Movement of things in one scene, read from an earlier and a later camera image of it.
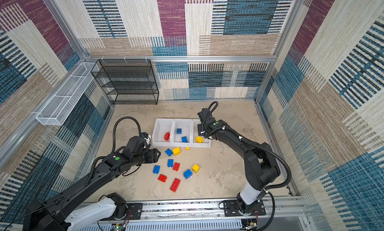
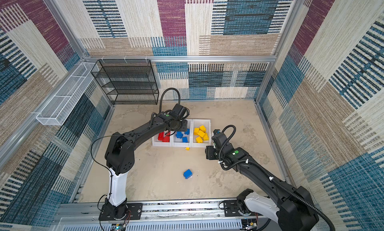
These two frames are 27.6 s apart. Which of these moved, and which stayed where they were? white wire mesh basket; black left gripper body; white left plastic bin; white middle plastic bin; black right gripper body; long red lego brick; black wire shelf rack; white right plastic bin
Moved: black right gripper body; long red lego brick; black left gripper body
Stayed: white right plastic bin; white left plastic bin; white wire mesh basket; black wire shelf rack; white middle plastic bin
